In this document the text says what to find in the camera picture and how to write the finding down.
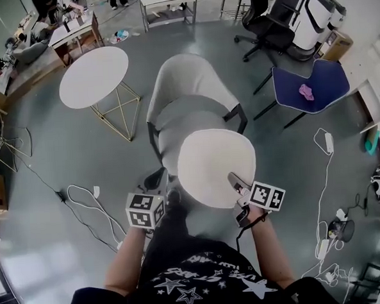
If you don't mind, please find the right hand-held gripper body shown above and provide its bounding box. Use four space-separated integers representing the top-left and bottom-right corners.
231 180 289 229

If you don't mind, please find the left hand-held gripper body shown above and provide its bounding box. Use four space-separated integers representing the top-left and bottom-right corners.
124 190 168 233

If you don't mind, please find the white round cushion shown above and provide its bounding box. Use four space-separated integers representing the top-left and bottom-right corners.
175 126 260 212

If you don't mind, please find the grey upholstered chair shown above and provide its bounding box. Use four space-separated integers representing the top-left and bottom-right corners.
142 50 252 184

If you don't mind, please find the person's right forearm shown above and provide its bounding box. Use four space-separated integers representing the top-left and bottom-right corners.
249 205 297 293

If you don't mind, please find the person's left forearm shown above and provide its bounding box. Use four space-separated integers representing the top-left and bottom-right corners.
101 226 155 298

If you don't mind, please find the blue folding chair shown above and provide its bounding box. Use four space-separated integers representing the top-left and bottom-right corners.
250 56 353 131

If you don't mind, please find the black office chair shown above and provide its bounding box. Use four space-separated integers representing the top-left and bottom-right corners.
231 0 298 63

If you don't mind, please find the grey beanbag seat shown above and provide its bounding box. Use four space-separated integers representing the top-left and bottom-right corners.
10 37 51 66

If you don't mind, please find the person's black trouser leg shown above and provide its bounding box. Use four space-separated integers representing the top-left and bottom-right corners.
140 186 197 260

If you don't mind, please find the black star print shirt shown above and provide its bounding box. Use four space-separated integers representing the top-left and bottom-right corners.
59 234 343 304

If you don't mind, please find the pink cloth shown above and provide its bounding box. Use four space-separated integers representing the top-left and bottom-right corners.
297 83 316 102

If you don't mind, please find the teal plastic piece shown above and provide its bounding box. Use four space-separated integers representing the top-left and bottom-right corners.
363 131 380 156

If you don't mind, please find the round white gold-legged table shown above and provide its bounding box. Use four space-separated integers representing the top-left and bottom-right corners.
56 44 144 147

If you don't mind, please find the colourful floor bundle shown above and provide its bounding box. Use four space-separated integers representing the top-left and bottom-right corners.
110 29 131 45

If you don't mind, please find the white shelf unit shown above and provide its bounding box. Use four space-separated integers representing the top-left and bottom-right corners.
342 24 380 135

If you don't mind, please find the white wooden-legged desk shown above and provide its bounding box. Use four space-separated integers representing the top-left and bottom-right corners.
46 10 106 69

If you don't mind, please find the large white black machine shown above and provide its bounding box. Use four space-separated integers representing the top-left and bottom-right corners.
286 0 340 62

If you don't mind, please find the small white black machine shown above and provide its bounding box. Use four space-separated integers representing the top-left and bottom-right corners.
326 3 347 32

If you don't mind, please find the white floor cable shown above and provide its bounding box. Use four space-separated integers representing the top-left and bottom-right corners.
65 182 127 253

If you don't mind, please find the white adapter cable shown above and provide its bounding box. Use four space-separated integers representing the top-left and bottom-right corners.
306 126 342 263

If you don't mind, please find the black wire basket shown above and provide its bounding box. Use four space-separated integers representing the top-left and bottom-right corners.
326 218 357 244

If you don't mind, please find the black floor cable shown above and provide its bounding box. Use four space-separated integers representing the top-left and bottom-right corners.
1 120 120 260

